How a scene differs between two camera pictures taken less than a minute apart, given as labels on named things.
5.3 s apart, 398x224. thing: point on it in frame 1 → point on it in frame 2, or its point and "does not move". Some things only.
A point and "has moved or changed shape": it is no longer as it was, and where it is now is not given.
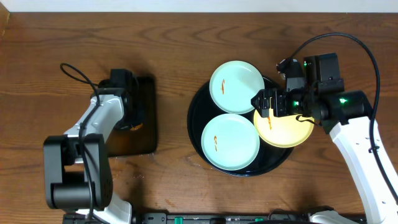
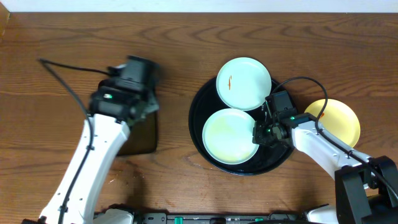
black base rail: x=213 y=218 does not move
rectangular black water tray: x=123 y=142 does not move
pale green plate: x=230 y=142 has moved or changed shape
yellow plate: x=283 y=131 has moved or changed shape
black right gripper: x=278 y=94 → x=259 y=137
